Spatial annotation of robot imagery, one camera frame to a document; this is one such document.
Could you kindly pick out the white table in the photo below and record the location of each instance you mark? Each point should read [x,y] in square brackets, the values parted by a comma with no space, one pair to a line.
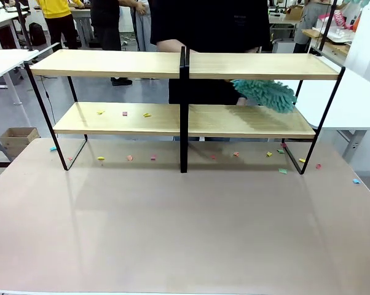
[6,60]
[0,20]
[283,19]
[357,101]

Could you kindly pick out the person in light grey clothes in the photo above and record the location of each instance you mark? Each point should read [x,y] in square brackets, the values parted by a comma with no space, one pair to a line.
[143,27]

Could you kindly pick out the person's left hand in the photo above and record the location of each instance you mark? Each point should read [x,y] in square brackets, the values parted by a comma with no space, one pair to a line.
[242,101]

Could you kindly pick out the person in black shirt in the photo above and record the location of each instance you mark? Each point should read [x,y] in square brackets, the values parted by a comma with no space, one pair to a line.
[209,24]

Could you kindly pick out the person in yellow jacket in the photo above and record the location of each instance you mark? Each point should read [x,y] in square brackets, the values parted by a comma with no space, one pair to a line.
[57,9]

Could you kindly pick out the person's right forearm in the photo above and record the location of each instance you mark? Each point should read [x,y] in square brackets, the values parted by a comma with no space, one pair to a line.
[169,46]

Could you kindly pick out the pink bag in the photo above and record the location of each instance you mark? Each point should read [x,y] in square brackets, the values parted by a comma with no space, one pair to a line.
[339,18]

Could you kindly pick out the black metal pole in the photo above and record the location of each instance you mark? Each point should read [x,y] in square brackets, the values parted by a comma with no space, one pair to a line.
[325,30]
[24,30]

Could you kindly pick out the person in black clothes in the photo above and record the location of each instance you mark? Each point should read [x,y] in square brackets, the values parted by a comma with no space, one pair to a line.
[106,18]

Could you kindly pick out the person in grey shirt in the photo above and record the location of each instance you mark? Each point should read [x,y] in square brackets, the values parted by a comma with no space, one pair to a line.
[308,18]

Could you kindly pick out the open cardboard box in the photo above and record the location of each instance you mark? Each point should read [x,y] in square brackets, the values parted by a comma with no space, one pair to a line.
[17,138]

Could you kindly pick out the grey metal table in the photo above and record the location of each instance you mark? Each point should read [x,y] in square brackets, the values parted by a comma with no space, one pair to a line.
[82,13]

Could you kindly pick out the small cardboard carry box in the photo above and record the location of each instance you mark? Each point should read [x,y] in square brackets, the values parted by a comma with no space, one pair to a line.
[294,13]

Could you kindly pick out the grey bin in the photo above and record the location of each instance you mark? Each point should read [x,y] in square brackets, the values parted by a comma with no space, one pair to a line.
[284,46]

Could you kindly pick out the wooden shelf unit black frame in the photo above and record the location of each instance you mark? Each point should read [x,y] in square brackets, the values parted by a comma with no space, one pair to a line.
[265,72]
[111,67]

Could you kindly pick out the black backpack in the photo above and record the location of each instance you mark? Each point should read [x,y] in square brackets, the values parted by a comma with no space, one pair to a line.
[37,33]

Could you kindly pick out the wooden desk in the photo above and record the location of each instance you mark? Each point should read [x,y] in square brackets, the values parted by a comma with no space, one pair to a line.
[335,46]

